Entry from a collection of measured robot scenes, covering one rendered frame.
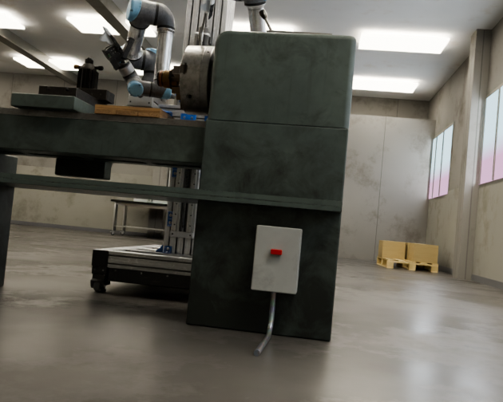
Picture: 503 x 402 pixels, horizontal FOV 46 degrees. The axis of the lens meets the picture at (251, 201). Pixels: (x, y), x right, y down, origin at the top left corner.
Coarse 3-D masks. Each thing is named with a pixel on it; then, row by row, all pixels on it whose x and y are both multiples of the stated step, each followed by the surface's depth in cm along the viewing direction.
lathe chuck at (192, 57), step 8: (192, 48) 262; (200, 48) 262; (184, 56) 259; (192, 56) 258; (200, 56) 258; (192, 64) 256; (200, 64) 256; (192, 72) 256; (184, 80) 257; (192, 80) 256; (184, 88) 258; (192, 88) 257; (184, 96) 260; (184, 104) 263; (192, 104) 262; (200, 104) 262; (192, 112) 269; (200, 112) 267
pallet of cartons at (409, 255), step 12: (384, 240) 939; (384, 252) 938; (396, 252) 936; (408, 252) 933; (420, 252) 883; (432, 252) 881; (384, 264) 932; (396, 264) 988; (408, 264) 888; (420, 264) 878; (432, 264) 877
